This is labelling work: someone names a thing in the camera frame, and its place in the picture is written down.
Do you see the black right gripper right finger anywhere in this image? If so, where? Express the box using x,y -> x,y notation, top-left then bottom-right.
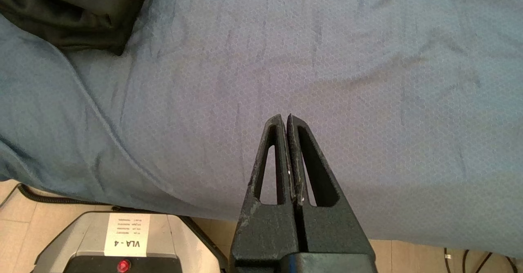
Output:
287,114 -> 374,254

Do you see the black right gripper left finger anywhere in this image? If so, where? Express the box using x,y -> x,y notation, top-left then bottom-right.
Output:
230,114 -> 301,273

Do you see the black garment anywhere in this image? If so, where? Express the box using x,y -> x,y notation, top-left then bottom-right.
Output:
0,0 -> 152,56

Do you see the grey robot base with label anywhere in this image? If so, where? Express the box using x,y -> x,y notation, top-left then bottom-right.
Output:
33,211 -> 229,273

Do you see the blue bed sheet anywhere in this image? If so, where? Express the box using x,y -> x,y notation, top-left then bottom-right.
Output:
0,0 -> 523,259

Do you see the black coiled cable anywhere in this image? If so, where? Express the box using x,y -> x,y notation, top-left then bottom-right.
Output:
16,183 -> 119,207

